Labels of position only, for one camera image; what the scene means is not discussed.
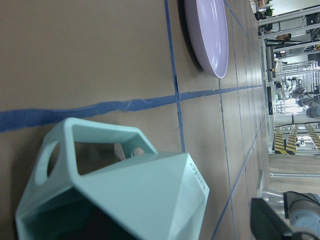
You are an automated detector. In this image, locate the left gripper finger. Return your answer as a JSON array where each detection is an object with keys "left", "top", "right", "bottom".
[{"left": 249, "top": 197, "right": 318, "bottom": 240}]

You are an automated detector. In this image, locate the mint green faceted cup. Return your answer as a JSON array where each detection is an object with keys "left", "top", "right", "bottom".
[{"left": 15, "top": 118, "right": 210, "bottom": 240}]

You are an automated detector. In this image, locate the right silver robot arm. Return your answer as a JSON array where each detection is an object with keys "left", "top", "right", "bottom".
[{"left": 261, "top": 188, "right": 320, "bottom": 238}]

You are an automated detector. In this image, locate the lavender plate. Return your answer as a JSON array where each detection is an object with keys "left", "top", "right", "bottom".
[{"left": 183, "top": 0, "right": 229, "bottom": 79}]

